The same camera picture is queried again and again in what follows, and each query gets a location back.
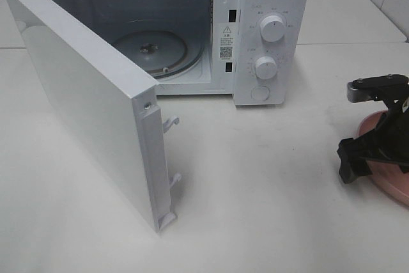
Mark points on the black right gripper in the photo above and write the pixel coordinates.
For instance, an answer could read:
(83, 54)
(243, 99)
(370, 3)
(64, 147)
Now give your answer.
(387, 142)

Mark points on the pink round plate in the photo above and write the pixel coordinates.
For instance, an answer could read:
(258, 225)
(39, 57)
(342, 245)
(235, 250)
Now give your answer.
(387, 177)

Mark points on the round white door-release button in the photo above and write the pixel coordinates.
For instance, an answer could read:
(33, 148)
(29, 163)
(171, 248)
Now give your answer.
(260, 93)

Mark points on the white microwave door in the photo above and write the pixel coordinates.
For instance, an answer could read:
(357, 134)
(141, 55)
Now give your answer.
(107, 101)

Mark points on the lower white microwave knob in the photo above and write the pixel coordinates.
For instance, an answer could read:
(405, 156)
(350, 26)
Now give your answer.
(265, 68)

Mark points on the white microwave knob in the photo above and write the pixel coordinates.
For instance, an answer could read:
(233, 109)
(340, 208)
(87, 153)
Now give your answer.
(272, 28)
(265, 68)

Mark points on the upper white microwave knob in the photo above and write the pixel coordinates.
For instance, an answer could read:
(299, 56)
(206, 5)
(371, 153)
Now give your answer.
(272, 28)

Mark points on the white microwave oven body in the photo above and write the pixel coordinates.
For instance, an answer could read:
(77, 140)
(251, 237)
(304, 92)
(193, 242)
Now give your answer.
(199, 19)

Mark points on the white warning label sticker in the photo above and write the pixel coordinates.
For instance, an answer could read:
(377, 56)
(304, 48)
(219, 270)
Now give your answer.
(226, 41)

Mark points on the glass microwave turntable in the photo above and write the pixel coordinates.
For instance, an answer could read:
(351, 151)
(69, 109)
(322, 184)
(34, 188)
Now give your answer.
(160, 53)

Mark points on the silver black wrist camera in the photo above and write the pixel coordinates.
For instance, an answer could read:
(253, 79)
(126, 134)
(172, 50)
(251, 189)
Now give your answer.
(386, 88)

